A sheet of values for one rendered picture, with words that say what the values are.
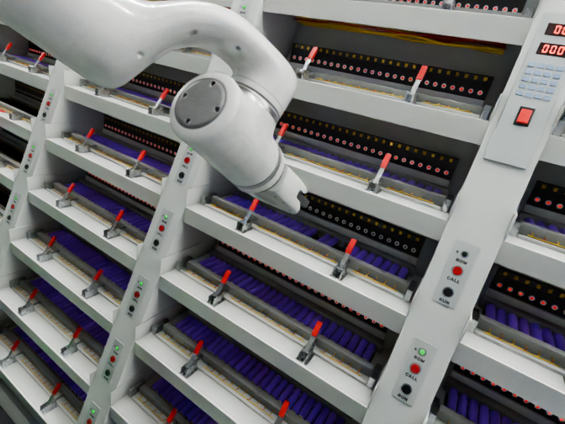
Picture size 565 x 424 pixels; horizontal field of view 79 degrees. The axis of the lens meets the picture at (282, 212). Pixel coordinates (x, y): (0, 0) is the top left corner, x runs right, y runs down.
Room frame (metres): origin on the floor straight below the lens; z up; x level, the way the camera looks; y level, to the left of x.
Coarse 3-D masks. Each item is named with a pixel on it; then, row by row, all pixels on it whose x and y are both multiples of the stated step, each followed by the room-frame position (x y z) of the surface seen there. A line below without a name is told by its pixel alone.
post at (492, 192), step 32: (544, 0) 0.65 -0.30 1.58; (544, 128) 0.62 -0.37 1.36; (480, 160) 0.65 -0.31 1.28; (480, 192) 0.64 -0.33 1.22; (512, 192) 0.62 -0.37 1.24; (448, 224) 0.65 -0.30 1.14; (480, 224) 0.63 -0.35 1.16; (448, 256) 0.64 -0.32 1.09; (480, 256) 0.62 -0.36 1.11; (480, 288) 0.61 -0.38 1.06; (416, 320) 0.65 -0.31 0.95; (448, 320) 0.62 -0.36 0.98; (448, 352) 0.62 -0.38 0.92; (384, 384) 0.65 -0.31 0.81; (384, 416) 0.64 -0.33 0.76; (416, 416) 0.62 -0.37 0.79
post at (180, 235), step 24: (240, 0) 0.94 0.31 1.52; (264, 0) 0.92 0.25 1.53; (264, 24) 0.95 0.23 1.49; (288, 24) 1.04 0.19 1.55; (288, 48) 1.08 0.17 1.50; (192, 168) 0.92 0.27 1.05; (168, 192) 0.94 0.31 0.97; (168, 240) 0.92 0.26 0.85; (192, 240) 0.98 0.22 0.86; (216, 240) 1.09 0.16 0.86; (144, 264) 0.94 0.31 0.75; (120, 312) 0.95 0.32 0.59; (144, 312) 0.91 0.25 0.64; (120, 336) 0.93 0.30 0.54; (120, 360) 0.92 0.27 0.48; (96, 384) 0.94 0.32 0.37; (120, 384) 0.92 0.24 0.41
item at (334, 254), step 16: (224, 208) 0.94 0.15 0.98; (240, 208) 0.92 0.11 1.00; (256, 224) 0.89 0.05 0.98; (272, 224) 0.87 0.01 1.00; (304, 240) 0.83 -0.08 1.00; (320, 256) 0.79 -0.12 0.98; (336, 256) 0.79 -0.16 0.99; (368, 272) 0.76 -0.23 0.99; (384, 272) 0.75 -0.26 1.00; (400, 288) 0.73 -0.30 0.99
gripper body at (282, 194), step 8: (288, 168) 0.50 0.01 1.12; (280, 176) 0.49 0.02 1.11; (288, 176) 0.49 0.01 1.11; (296, 176) 0.52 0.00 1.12; (280, 184) 0.49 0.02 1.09; (288, 184) 0.50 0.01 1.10; (296, 184) 0.52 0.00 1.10; (264, 192) 0.50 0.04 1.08; (272, 192) 0.49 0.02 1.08; (280, 192) 0.49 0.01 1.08; (288, 192) 0.50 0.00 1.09; (296, 192) 0.52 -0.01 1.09; (304, 192) 0.55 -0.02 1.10; (264, 200) 0.57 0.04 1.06; (272, 200) 0.53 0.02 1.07; (280, 200) 0.51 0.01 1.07; (288, 200) 0.52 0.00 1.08; (296, 200) 0.53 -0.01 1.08; (280, 208) 0.57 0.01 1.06; (288, 208) 0.54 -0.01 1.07; (296, 208) 0.55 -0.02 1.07
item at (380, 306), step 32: (192, 192) 0.91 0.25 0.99; (224, 192) 1.04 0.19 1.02; (192, 224) 0.91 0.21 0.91; (224, 224) 0.86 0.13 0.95; (320, 224) 0.93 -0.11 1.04; (256, 256) 0.82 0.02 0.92; (288, 256) 0.78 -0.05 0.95; (320, 288) 0.74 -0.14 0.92; (352, 288) 0.71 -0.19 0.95; (416, 288) 0.76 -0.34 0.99; (384, 320) 0.68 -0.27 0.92
